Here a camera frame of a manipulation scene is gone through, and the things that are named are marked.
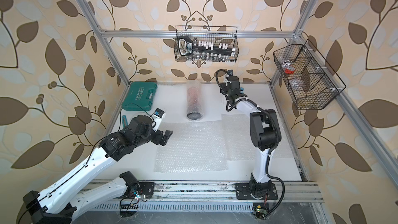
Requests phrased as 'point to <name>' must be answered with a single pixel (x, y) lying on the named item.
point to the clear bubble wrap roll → (193, 146)
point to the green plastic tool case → (140, 96)
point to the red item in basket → (288, 67)
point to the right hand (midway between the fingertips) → (229, 83)
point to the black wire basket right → (311, 82)
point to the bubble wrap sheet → (239, 144)
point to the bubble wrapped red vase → (194, 111)
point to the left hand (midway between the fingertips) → (162, 126)
